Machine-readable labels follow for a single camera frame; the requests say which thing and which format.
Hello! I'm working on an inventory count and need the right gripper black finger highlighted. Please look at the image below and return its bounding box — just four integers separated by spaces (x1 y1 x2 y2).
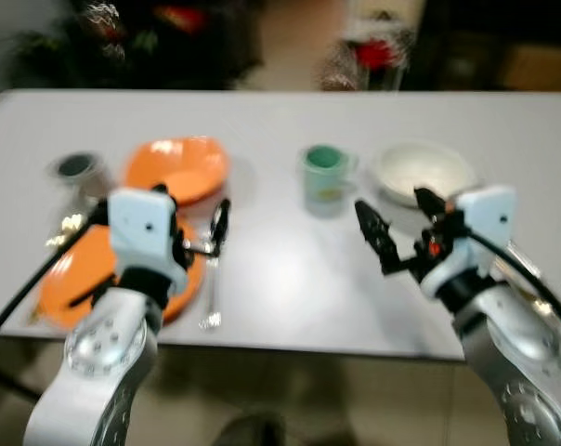
354 199 404 276
412 186 450 222

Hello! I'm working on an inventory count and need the orange bowl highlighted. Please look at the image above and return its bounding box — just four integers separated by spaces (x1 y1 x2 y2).
124 136 232 207

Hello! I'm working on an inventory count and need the white bowl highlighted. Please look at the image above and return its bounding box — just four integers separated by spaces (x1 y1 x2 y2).
371 140 477 208

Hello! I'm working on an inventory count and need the silver fork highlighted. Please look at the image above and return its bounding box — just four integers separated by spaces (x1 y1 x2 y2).
505 240 551 289
198 249 228 333

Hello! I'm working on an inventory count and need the green mug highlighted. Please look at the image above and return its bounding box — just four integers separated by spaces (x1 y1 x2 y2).
300 143 361 217

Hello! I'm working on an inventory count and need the grey cup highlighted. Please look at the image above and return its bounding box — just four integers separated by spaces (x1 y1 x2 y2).
52 151 111 202

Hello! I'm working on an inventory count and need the orange plate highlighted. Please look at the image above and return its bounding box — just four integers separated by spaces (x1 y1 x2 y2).
34 221 208 330

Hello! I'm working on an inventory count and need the dark green decorated plant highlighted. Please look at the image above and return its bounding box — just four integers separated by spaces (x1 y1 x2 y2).
9 0 265 91

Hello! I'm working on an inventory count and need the red flower decoration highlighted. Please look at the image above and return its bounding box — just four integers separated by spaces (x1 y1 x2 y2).
320 19 418 92

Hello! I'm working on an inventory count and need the brown cardboard box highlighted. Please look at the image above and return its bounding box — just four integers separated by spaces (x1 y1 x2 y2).
497 42 561 92

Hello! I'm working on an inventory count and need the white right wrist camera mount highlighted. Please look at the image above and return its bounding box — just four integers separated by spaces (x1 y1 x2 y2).
420 184 520 299

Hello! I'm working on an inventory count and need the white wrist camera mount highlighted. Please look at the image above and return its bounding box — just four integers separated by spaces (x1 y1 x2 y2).
420 184 520 299
108 186 190 296

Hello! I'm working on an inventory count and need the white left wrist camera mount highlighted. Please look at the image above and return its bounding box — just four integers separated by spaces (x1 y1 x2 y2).
108 186 190 296

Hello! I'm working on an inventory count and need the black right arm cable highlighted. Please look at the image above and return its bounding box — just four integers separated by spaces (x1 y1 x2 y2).
464 227 561 341

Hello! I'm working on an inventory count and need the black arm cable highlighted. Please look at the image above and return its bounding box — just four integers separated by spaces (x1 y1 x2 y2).
464 227 561 341
0 206 111 350

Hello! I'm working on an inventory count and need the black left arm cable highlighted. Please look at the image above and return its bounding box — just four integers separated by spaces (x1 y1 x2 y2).
0 206 111 350

